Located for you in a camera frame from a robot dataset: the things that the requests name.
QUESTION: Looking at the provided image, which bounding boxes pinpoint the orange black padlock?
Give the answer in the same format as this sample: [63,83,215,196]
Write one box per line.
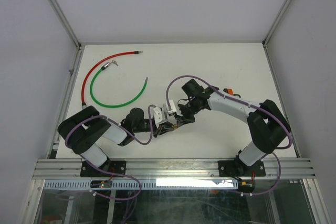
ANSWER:
[223,88,241,98]

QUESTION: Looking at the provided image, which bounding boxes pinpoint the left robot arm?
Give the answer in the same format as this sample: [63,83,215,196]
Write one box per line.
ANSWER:
[57,105,177,177]

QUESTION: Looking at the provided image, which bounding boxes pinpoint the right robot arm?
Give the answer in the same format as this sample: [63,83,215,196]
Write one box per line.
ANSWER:
[175,79,292,177]

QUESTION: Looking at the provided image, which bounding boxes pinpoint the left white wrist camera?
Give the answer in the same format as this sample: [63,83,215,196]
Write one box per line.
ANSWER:
[153,106,166,127]

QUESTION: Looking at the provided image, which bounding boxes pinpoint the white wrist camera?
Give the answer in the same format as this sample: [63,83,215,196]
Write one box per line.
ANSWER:
[153,106,166,127]
[163,100,178,116]

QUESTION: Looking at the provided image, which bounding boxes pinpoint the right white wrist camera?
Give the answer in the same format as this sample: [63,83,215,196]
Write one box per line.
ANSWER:
[163,100,178,116]

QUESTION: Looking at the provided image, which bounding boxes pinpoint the left black mount plate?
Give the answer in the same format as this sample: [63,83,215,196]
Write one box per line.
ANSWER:
[80,159,127,178]

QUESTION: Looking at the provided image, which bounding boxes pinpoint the black mount plate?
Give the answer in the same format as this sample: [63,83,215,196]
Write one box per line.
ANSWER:
[80,159,127,178]
[218,159,266,177]

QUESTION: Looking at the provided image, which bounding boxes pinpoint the right black mount plate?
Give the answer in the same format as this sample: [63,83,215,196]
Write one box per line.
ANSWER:
[218,159,266,177]

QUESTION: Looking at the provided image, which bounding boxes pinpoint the green cable lock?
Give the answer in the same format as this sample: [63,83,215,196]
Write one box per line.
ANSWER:
[89,61,149,109]

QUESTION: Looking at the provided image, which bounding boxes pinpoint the red cable lock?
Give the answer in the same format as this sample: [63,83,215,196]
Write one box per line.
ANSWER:
[80,50,142,109]

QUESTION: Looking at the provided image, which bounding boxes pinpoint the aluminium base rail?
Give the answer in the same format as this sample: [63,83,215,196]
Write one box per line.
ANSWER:
[33,157,316,180]

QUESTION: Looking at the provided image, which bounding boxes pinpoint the slotted cable duct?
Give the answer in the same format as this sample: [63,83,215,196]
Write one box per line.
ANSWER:
[44,178,238,190]

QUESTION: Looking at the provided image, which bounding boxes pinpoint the left aluminium frame post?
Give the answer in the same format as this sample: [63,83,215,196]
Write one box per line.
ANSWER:
[48,0,81,48]

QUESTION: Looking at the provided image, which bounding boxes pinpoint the aluminium frame post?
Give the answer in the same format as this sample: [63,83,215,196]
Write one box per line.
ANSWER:
[262,0,293,47]
[48,0,81,48]

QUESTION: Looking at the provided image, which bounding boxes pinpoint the right aluminium frame post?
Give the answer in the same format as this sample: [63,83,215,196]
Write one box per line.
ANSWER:
[262,0,293,47]

